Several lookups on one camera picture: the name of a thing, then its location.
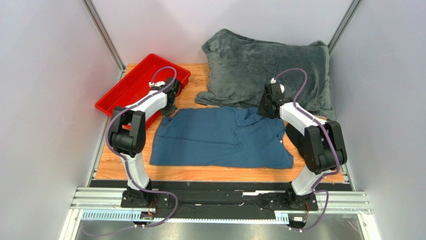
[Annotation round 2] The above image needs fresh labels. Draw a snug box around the aluminium frame post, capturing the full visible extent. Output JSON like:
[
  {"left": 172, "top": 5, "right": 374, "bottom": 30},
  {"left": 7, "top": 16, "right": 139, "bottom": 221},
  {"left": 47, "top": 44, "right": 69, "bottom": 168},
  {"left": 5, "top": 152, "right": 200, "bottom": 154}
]
[
  {"left": 327, "top": 0, "right": 363, "bottom": 56},
  {"left": 82, "top": 0, "right": 126, "bottom": 73}
]

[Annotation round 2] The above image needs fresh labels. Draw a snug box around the left aluminium frame post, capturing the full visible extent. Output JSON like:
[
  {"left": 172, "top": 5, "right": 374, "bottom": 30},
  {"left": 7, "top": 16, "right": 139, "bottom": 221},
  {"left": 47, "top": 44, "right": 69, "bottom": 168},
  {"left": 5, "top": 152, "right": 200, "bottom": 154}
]
[{"left": 82, "top": 0, "right": 126, "bottom": 73}]

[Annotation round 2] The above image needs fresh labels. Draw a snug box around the blue t shirt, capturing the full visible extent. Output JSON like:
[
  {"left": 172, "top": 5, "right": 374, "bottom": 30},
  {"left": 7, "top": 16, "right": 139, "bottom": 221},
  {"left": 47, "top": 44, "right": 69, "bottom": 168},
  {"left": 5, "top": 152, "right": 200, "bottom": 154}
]
[{"left": 150, "top": 107, "right": 294, "bottom": 169}]

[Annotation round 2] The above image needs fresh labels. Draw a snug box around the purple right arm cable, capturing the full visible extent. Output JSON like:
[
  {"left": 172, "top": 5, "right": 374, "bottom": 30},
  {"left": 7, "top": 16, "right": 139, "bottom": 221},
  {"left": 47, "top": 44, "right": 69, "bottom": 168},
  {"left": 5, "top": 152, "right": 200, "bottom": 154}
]
[{"left": 271, "top": 68, "right": 342, "bottom": 233}]

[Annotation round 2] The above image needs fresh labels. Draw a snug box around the grey plush pillow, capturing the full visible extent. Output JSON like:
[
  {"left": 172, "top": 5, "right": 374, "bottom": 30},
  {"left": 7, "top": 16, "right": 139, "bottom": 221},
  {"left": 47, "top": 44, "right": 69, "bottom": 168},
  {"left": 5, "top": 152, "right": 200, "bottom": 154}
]
[{"left": 195, "top": 29, "right": 336, "bottom": 120}]

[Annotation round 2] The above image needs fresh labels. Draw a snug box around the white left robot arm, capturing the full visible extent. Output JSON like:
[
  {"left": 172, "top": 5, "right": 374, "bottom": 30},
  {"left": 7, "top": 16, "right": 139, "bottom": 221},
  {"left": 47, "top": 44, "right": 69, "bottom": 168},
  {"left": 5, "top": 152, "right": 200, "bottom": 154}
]
[{"left": 106, "top": 77, "right": 182, "bottom": 208}]

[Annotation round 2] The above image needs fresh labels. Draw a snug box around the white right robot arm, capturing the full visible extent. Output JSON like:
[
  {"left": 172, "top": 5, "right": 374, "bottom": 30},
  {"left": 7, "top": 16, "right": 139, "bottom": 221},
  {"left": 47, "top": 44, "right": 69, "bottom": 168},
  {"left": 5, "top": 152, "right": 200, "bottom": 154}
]
[{"left": 257, "top": 82, "right": 347, "bottom": 209}]

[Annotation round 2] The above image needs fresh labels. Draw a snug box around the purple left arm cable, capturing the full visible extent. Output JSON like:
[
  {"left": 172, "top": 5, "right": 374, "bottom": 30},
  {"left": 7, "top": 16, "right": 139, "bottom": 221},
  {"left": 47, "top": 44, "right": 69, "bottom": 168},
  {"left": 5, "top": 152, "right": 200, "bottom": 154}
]
[{"left": 104, "top": 66, "right": 180, "bottom": 238}]

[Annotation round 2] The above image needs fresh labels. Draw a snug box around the black baseball cap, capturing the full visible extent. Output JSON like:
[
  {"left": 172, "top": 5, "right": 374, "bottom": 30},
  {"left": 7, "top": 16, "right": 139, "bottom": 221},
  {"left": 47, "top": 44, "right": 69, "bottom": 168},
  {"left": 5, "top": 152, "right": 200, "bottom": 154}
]
[{"left": 286, "top": 123, "right": 312, "bottom": 166}]

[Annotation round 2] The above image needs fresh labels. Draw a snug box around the red plastic tray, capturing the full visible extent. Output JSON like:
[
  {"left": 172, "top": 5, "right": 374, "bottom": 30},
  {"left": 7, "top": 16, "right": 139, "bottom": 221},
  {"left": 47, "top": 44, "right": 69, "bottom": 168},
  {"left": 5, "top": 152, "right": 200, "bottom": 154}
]
[{"left": 94, "top": 53, "right": 191, "bottom": 117}]

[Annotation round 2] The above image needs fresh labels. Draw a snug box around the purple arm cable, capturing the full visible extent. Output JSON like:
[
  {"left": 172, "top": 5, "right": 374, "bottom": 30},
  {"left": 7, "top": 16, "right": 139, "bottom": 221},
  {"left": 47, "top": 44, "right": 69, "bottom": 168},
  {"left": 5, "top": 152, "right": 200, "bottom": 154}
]
[
  {"left": 104, "top": 66, "right": 180, "bottom": 238},
  {"left": 271, "top": 68, "right": 342, "bottom": 233}
]

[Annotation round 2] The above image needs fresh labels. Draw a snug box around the right aluminium frame post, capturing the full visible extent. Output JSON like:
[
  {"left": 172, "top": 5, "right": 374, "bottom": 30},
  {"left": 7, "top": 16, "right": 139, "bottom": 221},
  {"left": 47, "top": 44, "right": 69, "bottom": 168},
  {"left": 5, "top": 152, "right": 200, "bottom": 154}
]
[{"left": 327, "top": 0, "right": 363, "bottom": 56}]

